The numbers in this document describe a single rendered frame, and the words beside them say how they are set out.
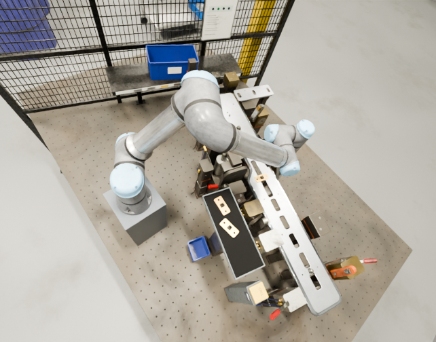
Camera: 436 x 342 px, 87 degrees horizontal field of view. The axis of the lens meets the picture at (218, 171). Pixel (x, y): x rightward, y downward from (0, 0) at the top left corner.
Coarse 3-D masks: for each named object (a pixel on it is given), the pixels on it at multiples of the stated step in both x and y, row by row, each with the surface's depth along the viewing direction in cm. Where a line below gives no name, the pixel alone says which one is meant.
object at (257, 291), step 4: (256, 284) 91; (260, 284) 91; (252, 288) 90; (256, 288) 90; (260, 288) 90; (264, 288) 90; (252, 292) 89; (256, 292) 89; (260, 292) 90; (264, 292) 90; (252, 296) 89; (256, 296) 89; (260, 296) 89; (264, 296) 89; (256, 300) 88; (260, 300) 88
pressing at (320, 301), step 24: (240, 120) 149; (264, 168) 135; (264, 192) 128; (264, 216) 121; (288, 216) 124; (288, 240) 118; (288, 264) 112; (312, 264) 114; (312, 288) 109; (336, 288) 111; (312, 312) 104
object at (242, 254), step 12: (228, 192) 107; (216, 204) 103; (228, 204) 104; (216, 216) 100; (228, 216) 101; (240, 216) 102; (216, 228) 98; (240, 228) 100; (228, 240) 97; (240, 240) 98; (252, 240) 98; (228, 252) 94; (240, 252) 95; (252, 252) 96; (240, 264) 93; (252, 264) 94
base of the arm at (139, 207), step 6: (150, 192) 103; (144, 198) 96; (150, 198) 103; (120, 204) 96; (126, 204) 93; (132, 204) 93; (138, 204) 95; (144, 204) 98; (150, 204) 103; (126, 210) 98; (132, 210) 97; (138, 210) 98; (144, 210) 101
